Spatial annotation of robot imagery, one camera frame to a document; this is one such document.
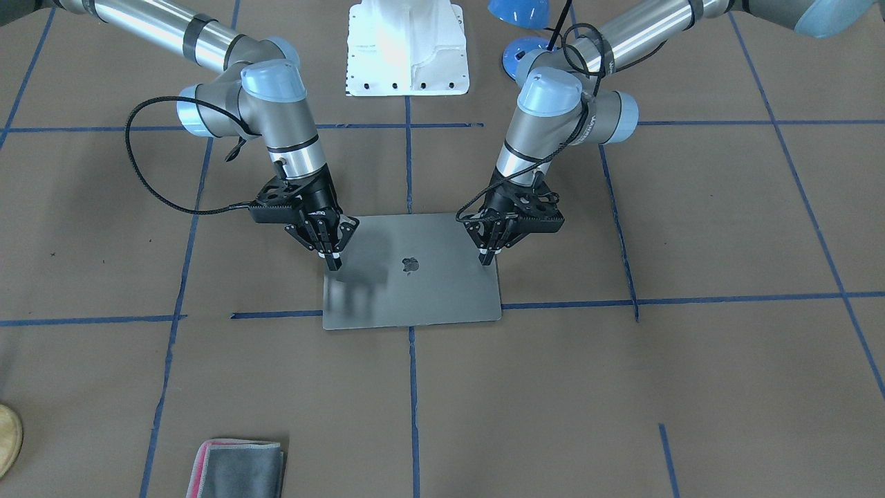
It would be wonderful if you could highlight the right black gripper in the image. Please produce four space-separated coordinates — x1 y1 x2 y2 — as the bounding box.
279 166 360 271

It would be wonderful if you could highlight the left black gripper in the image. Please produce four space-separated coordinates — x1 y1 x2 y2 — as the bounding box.
464 173 543 267

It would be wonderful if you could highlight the grey laptop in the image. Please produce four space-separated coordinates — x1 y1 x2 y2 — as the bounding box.
322 212 502 330

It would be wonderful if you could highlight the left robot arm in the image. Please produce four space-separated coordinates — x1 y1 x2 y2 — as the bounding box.
456 1 873 266

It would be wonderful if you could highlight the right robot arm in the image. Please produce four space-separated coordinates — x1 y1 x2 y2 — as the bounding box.
54 1 358 271

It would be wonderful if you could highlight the blue desk lamp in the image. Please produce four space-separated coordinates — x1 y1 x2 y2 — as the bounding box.
487 0 575 82

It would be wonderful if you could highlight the folded grey pink cloth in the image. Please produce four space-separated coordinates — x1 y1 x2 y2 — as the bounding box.
186 439 285 497

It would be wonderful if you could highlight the wooden mug tree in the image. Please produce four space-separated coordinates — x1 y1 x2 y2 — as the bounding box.
1 403 24 478

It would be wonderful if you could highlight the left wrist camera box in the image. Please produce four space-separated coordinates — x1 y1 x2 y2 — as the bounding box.
514 190 565 234

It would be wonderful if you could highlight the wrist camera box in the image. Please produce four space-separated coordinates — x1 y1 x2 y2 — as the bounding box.
248 177 307 225
514 190 565 234

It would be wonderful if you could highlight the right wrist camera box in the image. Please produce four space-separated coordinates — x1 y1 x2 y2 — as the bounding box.
248 177 307 225

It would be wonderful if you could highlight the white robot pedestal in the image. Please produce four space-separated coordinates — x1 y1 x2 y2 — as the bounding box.
346 1 470 97

